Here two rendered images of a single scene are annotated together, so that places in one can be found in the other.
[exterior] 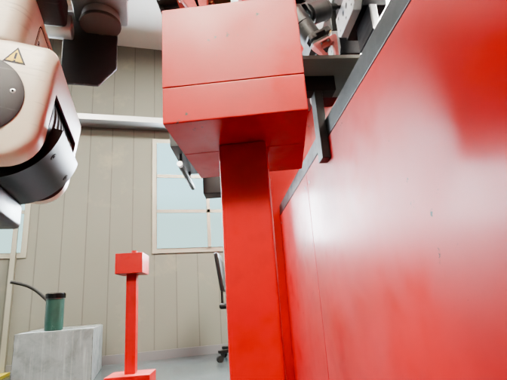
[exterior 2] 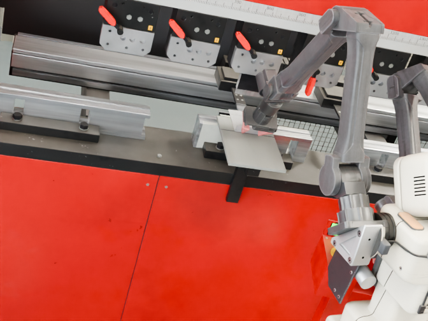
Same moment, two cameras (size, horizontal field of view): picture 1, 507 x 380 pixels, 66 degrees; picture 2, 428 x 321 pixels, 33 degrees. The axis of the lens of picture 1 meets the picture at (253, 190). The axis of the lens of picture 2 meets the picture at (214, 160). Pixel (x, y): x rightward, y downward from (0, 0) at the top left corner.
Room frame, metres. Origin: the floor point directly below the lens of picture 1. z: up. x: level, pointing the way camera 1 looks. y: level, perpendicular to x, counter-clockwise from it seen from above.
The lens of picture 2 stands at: (1.39, 1.70, 2.13)
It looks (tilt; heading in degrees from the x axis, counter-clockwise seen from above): 32 degrees down; 258
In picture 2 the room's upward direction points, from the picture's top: 17 degrees clockwise
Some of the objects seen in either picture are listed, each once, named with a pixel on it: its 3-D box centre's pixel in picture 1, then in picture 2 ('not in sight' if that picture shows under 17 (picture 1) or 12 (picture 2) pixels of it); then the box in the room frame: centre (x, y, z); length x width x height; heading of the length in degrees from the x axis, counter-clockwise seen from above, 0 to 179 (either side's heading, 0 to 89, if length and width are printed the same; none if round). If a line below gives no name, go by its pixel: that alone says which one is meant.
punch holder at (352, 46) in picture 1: (338, 44); (195, 33); (1.11, -0.31, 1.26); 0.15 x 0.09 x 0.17; 5
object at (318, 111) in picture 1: (308, 119); (242, 179); (0.87, -0.15, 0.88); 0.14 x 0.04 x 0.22; 95
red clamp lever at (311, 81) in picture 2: not in sight; (311, 80); (0.73, -0.28, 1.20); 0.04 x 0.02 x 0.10; 95
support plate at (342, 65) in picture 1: (318, 78); (249, 143); (0.88, -0.18, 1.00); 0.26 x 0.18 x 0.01; 95
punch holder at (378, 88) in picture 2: not in sight; (376, 67); (0.51, -0.36, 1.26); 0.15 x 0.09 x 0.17; 5
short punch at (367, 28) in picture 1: (368, 32); (253, 83); (0.89, -0.33, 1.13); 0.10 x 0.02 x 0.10; 5
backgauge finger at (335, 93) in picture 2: not in sight; (339, 106); (0.51, -0.53, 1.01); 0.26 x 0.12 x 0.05; 95
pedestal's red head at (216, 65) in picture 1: (240, 90); (351, 263); (0.49, 0.01, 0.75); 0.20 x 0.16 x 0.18; 176
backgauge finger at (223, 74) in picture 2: not in sight; (237, 89); (0.90, -0.49, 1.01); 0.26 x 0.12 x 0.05; 95
